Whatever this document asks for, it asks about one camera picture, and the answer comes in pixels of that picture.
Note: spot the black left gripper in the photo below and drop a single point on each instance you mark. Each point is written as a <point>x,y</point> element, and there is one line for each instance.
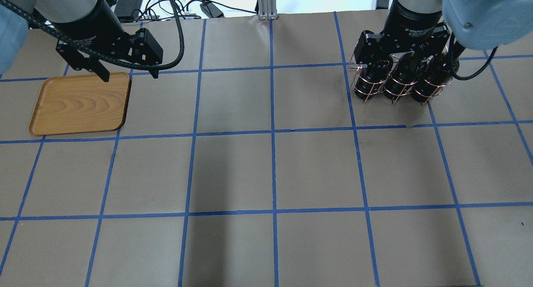
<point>88,30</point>

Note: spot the copper wire bottle basket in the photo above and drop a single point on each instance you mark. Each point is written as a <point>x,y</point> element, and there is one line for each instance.
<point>358,66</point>

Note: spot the aluminium frame post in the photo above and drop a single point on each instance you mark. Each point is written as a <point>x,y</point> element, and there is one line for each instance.
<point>267,10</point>

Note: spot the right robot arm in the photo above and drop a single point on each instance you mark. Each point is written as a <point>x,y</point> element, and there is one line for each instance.
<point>476,25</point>

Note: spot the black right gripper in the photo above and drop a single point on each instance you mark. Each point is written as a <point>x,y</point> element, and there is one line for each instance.
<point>411,25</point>

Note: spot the wooden tray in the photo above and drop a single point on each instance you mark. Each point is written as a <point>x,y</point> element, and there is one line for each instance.
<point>81,104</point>

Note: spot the black power adapter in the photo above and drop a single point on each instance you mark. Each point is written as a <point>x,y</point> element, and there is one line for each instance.
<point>211,11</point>

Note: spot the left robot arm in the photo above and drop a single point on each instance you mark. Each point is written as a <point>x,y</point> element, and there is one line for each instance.
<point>15,29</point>

